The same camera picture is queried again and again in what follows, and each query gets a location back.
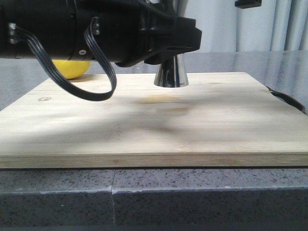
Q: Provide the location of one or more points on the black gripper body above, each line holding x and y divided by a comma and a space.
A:
247, 3
161, 33

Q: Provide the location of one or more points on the steel cocktail jigger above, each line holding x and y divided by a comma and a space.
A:
172, 73

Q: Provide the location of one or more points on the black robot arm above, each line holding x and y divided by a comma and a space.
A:
130, 31

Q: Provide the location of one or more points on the grey curtain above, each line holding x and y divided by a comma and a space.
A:
277, 25

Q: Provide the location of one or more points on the yellow lemon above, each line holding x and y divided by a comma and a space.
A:
71, 69

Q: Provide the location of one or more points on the light wooden cutting board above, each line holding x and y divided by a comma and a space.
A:
218, 120

